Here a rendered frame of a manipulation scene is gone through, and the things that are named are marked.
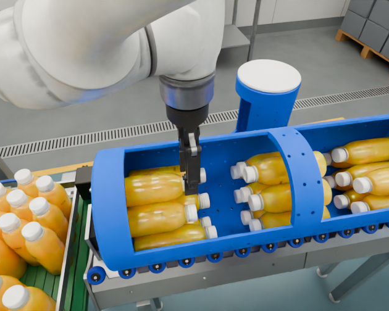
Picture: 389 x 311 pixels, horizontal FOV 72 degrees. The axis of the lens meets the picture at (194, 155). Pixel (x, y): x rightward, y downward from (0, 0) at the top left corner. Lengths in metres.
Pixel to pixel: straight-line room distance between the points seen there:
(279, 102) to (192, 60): 0.88
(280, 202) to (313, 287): 1.24
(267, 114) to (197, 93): 0.85
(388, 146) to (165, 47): 0.71
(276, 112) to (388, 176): 0.59
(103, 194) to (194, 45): 0.33
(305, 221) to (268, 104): 0.68
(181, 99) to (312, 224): 0.41
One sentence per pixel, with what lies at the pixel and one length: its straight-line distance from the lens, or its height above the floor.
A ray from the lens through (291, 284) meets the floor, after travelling 1.82.
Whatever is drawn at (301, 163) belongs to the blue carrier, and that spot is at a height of 1.22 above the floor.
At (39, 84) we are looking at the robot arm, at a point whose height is 1.51.
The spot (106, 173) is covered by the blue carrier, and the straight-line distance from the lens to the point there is 0.57.
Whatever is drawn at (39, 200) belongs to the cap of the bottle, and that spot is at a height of 1.09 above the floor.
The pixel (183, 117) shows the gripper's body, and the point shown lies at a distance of 0.44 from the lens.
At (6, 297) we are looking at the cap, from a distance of 0.68.
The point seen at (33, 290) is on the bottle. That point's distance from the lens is 0.69.
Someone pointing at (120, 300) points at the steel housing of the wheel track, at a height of 0.85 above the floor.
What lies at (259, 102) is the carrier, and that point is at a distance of 1.20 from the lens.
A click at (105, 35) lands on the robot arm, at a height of 1.57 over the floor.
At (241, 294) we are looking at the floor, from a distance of 1.73.
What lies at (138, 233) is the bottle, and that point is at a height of 1.11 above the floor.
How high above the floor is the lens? 1.64
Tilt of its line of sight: 46 degrees down
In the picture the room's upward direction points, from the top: straight up
